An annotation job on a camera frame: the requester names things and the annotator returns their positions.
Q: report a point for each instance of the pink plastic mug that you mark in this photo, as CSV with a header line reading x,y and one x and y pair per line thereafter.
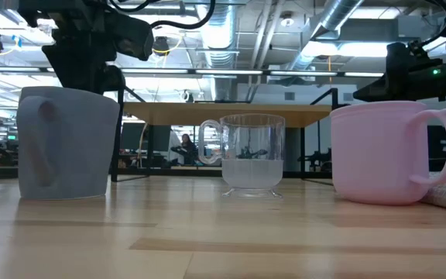
x,y
374,155

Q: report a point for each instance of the grey-blue ceramic mug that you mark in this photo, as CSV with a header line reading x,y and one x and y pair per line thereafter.
x,y
72,147

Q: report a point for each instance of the black background robot arm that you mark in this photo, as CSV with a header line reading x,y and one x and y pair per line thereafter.
x,y
316,159

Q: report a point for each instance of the wooden shelf black metal legs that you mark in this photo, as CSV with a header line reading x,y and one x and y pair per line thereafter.
x,y
192,114

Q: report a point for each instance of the dark background monitor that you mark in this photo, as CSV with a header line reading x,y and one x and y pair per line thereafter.
x,y
134,135

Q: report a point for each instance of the round ceiling sensor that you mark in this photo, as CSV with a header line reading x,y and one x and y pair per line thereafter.
x,y
287,21

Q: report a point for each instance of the person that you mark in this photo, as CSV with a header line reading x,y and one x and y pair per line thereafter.
x,y
187,149

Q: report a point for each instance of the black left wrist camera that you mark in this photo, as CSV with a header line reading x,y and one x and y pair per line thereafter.
x,y
132,36

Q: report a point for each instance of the silver spiral air duct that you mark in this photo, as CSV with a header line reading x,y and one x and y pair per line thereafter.
x,y
335,15

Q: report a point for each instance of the ribbed flexible air duct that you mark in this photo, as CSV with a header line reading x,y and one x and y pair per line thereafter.
x,y
217,35

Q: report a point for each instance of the black aluminium rig frame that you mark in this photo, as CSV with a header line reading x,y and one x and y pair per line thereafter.
x,y
184,173

